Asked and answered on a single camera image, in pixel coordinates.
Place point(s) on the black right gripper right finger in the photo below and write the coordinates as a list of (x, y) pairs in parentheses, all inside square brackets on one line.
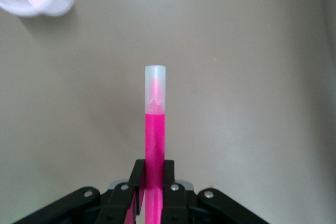
[(176, 200)]

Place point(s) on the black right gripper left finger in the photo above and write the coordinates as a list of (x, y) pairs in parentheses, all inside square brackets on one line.
[(118, 203)]

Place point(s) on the pink highlighter pen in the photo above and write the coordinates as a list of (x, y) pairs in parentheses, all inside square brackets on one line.
[(155, 134)]

